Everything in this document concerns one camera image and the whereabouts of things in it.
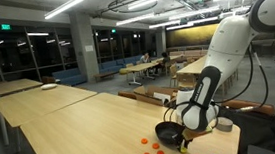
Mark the grey tape roll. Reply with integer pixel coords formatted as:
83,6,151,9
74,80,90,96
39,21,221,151
216,117,233,132

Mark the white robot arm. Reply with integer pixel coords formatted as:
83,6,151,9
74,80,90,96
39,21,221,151
176,0,275,132

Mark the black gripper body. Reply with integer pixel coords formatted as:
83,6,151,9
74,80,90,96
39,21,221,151
180,126,212,148

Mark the yellow round block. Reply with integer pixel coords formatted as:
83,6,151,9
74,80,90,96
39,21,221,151
180,147,187,153

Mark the brown leather chair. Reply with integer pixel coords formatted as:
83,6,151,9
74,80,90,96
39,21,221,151
222,99,275,116

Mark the blue sofa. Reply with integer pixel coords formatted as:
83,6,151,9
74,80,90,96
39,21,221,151
52,68,87,86

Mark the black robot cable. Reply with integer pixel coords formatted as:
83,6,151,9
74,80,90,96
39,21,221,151
156,42,271,123

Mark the seated person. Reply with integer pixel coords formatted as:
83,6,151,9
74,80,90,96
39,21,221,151
140,52,150,64

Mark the black bowl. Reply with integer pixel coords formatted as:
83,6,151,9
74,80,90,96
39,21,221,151
155,121,184,147

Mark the black bag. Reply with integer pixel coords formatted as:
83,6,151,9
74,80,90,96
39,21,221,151
218,107,275,154

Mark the white plate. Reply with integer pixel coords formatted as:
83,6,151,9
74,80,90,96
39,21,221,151
41,83,58,90

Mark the green exit sign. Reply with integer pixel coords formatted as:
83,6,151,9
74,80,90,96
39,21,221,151
0,24,12,31

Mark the wooden side table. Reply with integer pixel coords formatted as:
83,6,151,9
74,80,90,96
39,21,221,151
0,85,97,146

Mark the orange round block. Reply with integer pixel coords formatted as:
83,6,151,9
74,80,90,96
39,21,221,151
141,138,148,144
152,143,160,150

